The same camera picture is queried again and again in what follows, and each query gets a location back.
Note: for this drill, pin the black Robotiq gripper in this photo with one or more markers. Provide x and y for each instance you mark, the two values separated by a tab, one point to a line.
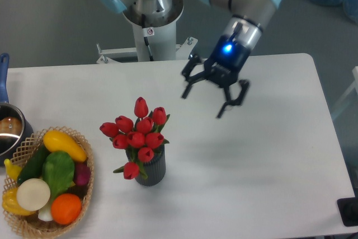
221	68

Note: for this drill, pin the red tulip bouquet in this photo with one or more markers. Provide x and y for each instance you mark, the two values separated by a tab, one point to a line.
142	140

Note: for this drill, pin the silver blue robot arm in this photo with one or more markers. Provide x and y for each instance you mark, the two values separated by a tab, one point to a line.
246	25

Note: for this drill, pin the dark grey ribbed vase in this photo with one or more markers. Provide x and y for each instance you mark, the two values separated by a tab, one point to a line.
152	170

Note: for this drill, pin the purple red onion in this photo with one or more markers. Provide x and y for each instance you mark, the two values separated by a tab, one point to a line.
82	174

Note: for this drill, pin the yellow squash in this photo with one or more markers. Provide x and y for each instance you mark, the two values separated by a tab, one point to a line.
54	141

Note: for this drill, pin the black device at table edge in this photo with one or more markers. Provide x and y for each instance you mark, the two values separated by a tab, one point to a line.
348	211

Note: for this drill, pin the green lettuce leaf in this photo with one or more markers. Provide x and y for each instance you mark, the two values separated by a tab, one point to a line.
58	172

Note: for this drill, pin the orange fruit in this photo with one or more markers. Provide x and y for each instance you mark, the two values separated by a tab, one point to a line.
66	208

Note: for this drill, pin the dark green cucumber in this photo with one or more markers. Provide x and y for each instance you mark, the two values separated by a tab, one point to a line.
34	166

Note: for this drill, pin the white round onion slice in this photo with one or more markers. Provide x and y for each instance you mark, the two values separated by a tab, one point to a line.
33	194

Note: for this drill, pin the white leek stalk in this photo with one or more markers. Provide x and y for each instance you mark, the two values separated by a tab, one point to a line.
44	213

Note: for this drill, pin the yellow banana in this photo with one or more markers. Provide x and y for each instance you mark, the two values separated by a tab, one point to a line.
13	171

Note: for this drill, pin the woven wicker basket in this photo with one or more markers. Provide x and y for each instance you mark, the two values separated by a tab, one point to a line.
30	226

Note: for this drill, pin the yellow bell pepper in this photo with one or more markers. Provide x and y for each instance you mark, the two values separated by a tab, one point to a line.
10	203

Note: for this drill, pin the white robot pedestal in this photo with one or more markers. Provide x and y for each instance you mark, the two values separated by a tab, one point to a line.
154	25

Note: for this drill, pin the blue handled saucepan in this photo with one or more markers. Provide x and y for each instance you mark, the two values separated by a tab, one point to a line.
14	126

